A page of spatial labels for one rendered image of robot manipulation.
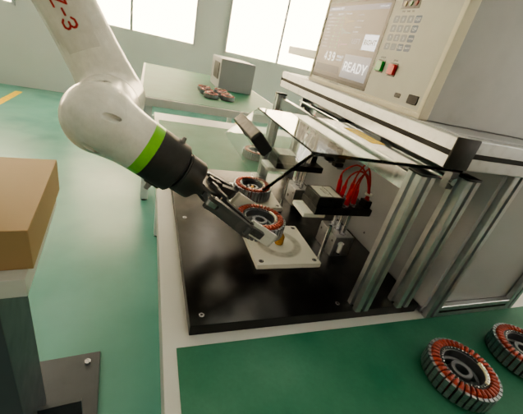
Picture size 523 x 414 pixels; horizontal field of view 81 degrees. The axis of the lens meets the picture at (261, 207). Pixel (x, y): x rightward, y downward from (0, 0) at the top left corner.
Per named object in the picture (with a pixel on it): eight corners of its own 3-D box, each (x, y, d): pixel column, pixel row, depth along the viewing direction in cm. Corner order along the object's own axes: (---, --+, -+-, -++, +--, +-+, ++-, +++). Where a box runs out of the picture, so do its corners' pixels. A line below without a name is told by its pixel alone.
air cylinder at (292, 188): (291, 205, 92) (295, 189, 90) (282, 194, 98) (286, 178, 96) (305, 206, 94) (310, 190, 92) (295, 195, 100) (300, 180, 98)
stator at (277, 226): (238, 244, 60) (242, 228, 58) (227, 214, 69) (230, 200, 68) (289, 245, 64) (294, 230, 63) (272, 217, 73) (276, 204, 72)
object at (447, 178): (447, 190, 50) (456, 173, 49) (298, 105, 101) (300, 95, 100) (453, 190, 51) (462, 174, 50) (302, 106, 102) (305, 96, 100)
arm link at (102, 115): (31, 137, 41) (72, 72, 38) (59, 108, 51) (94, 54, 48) (127, 190, 49) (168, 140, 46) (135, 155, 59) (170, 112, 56)
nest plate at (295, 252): (256, 269, 62) (257, 264, 62) (238, 228, 75) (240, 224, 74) (319, 267, 68) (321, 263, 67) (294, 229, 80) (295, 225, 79)
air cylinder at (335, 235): (328, 256, 72) (336, 236, 70) (314, 237, 79) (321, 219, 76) (346, 255, 74) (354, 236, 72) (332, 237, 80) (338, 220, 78)
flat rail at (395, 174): (408, 195, 48) (417, 177, 47) (277, 105, 99) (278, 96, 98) (414, 195, 49) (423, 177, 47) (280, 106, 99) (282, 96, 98)
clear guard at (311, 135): (261, 191, 39) (272, 146, 36) (224, 134, 58) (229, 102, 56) (445, 203, 51) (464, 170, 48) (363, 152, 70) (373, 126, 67)
